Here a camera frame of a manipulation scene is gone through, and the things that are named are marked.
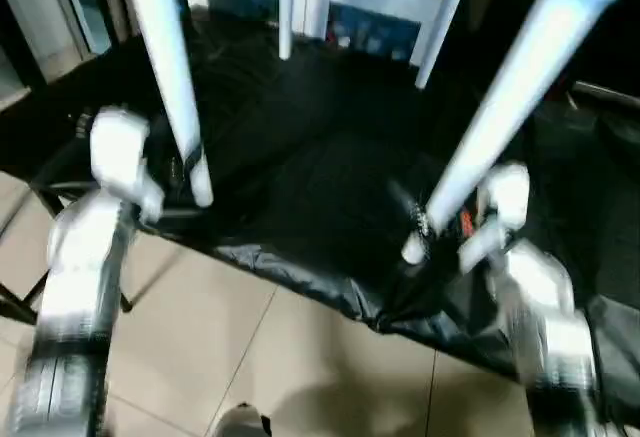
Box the white plastic table leg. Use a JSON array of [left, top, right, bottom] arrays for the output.
[[117, 0, 215, 208], [277, 0, 300, 62], [401, 0, 629, 264], [413, 0, 477, 91]]

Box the black plastic mat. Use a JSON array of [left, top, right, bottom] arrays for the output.
[[0, 4, 640, 408]]

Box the white cabinet with glass doors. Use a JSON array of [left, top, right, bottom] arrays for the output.
[[202, 0, 451, 66]]

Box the black flat panel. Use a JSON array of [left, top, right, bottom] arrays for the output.
[[569, 81, 640, 104]]

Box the brown rounded object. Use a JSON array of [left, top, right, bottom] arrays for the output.
[[219, 403, 271, 437]]

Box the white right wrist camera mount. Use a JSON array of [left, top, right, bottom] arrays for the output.
[[457, 164, 531, 273]]

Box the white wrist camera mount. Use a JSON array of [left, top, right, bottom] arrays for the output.
[[457, 164, 531, 273], [88, 106, 166, 223]]

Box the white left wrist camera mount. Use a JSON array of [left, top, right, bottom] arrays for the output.
[[88, 106, 166, 223]]

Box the black folding table frame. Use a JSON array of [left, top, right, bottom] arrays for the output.
[[0, 176, 176, 326]]

